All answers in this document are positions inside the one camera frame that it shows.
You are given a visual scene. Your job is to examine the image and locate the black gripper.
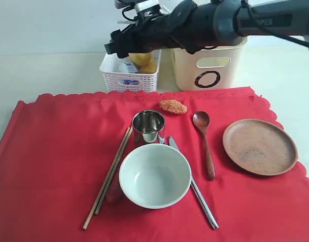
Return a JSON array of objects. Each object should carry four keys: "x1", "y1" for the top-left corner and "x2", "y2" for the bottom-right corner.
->
[{"x1": 105, "y1": 16, "x2": 175, "y2": 58}]

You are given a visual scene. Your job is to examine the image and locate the yellow lemon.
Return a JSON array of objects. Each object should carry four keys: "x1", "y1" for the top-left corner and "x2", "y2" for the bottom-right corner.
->
[{"x1": 130, "y1": 53, "x2": 152, "y2": 67}]

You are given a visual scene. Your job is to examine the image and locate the blue white milk carton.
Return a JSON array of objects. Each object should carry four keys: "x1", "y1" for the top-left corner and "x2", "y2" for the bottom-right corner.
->
[{"x1": 119, "y1": 61, "x2": 139, "y2": 85}]

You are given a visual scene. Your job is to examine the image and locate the yellow cheese wedge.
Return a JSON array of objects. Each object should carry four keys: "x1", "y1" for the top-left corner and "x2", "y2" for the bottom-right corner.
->
[{"x1": 139, "y1": 59, "x2": 157, "y2": 74}]

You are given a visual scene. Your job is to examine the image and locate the breaded fried nugget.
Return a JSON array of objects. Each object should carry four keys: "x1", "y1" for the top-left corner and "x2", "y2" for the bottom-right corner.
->
[{"x1": 159, "y1": 99, "x2": 187, "y2": 114}]

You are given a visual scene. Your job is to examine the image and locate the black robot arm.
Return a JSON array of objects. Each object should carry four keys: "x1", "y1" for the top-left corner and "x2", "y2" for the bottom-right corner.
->
[{"x1": 105, "y1": 1, "x2": 309, "y2": 58}]

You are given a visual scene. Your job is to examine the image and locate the white perforated plastic basket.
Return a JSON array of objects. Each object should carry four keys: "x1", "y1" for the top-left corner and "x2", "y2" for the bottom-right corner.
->
[{"x1": 99, "y1": 50, "x2": 162, "y2": 93}]

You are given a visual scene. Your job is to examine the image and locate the stainless steel cup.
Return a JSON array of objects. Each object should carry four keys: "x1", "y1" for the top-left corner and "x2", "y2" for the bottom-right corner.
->
[{"x1": 132, "y1": 109, "x2": 166, "y2": 146}]

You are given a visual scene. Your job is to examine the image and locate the cream plastic bin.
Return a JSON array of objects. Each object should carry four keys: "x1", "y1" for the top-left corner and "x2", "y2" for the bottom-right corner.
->
[{"x1": 171, "y1": 38, "x2": 247, "y2": 91}]

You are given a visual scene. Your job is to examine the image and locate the brown wooden spoon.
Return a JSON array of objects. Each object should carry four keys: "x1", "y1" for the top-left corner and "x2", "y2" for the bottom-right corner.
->
[{"x1": 192, "y1": 111, "x2": 216, "y2": 180}]

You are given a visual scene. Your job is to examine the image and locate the white ceramic bowl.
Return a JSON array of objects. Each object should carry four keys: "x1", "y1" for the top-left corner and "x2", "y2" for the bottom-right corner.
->
[{"x1": 119, "y1": 143, "x2": 192, "y2": 209}]

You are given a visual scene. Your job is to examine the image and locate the red scalloped table cloth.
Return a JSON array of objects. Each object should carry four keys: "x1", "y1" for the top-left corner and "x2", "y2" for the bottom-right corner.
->
[{"x1": 0, "y1": 87, "x2": 309, "y2": 241}]

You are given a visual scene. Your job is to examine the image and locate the red strawberry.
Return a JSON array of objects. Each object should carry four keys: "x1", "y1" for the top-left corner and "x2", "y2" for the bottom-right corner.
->
[{"x1": 106, "y1": 180, "x2": 123, "y2": 203}]

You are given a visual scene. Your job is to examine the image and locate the wooden chopstick right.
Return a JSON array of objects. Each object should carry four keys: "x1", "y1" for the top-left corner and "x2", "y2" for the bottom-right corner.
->
[{"x1": 93, "y1": 127, "x2": 132, "y2": 214}]

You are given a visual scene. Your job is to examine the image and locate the wooden chopstick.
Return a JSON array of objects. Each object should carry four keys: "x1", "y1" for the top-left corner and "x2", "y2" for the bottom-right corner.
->
[
  {"x1": 83, "y1": 127, "x2": 132, "y2": 230},
  {"x1": 93, "y1": 127, "x2": 132, "y2": 214}
]

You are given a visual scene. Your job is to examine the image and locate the wooden chopstick left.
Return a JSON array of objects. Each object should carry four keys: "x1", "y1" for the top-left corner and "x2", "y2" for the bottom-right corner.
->
[{"x1": 83, "y1": 127, "x2": 132, "y2": 230}]

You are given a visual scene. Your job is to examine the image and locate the brown wooden plate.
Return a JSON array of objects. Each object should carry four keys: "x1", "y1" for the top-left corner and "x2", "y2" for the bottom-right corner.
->
[{"x1": 223, "y1": 118, "x2": 298, "y2": 176}]

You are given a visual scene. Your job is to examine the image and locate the stainless steel knife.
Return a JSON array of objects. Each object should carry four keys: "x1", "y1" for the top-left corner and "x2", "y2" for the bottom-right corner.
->
[{"x1": 168, "y1": 136, "x2": 220, "y2": 230}]

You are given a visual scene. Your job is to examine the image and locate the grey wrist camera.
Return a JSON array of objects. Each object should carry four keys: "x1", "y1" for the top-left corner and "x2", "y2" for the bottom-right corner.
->
[{"x1": 114, "y1": 0, "x2": 163, "y2": 21}]

